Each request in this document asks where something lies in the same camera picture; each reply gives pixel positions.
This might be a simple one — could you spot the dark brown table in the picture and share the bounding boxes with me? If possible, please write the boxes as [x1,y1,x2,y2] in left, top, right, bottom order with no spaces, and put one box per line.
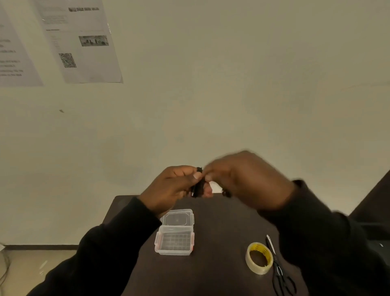
[102,193,310,296]

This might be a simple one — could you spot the printed paper sheet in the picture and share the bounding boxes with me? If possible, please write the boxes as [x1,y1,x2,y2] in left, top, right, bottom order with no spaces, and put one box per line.
[0,4,44,87]

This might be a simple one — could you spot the black scissors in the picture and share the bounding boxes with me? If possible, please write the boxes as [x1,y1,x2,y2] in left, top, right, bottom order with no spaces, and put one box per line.
[265,237,297,296]

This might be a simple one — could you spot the person's right forearm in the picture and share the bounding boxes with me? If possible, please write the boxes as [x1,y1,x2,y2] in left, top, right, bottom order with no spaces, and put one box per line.
[258,180,390,296]

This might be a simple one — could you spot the roll of clear tape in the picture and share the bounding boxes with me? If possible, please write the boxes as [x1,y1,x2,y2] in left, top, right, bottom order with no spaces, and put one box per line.
[245,242,274,275]

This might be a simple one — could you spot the person's left hand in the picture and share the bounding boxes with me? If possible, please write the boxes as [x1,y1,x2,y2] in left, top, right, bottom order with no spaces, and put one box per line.
[138,165,213,219]

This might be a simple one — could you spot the dark side furniture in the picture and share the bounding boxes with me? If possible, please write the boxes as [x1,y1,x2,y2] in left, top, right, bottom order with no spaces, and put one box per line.
[349,170,390,266]

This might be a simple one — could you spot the person's left forearm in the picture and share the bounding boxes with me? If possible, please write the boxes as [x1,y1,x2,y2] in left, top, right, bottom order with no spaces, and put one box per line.
[26,197,163,296]

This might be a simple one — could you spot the clear plastic storage box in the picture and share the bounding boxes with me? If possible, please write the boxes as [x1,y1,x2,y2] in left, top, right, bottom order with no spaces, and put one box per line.
[154,209,195,256]

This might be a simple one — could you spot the small black clip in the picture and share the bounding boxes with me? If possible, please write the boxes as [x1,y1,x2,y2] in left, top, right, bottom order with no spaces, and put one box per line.
[191,167,206,198]

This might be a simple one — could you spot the printed paper with photo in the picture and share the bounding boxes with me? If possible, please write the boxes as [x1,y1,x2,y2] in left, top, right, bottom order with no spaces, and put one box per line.
[30,0,124,84]

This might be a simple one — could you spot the person's right hand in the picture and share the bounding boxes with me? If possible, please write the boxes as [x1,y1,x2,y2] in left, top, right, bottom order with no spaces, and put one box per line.
[202,151,297,212]

